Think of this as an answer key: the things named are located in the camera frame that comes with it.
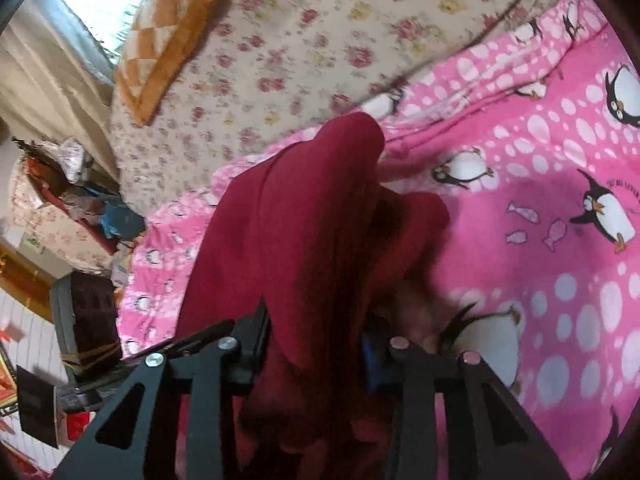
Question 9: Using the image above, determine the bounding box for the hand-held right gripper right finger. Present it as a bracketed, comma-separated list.
[361, 332, 571, 480]

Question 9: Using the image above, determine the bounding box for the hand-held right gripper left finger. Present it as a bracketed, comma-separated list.
[50, 297, 273, 480]

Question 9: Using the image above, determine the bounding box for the dark red garment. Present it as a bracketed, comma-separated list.
[172, 112, 451, 480]

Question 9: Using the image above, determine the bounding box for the blue plastic bag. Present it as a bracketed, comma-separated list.
[100, 200, 146, 238]

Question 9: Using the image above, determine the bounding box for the pink penguin print blanket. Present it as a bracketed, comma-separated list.
[117, 0, 640, 480]

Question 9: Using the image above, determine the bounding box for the black flat board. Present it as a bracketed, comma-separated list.
[16, 364, 60, 448]

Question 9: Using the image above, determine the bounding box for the beige floral bedspread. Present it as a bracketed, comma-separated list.
[107, 0, 576, 221]

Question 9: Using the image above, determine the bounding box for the orange checkered pillow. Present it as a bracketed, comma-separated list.
[114, 0, 232, 127]

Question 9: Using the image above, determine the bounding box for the beige curtain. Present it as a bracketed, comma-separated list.
[0, 0, 121, 176]

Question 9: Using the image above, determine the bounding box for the dark chest tied with rope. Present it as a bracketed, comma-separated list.
[50, 272, 123, 386]

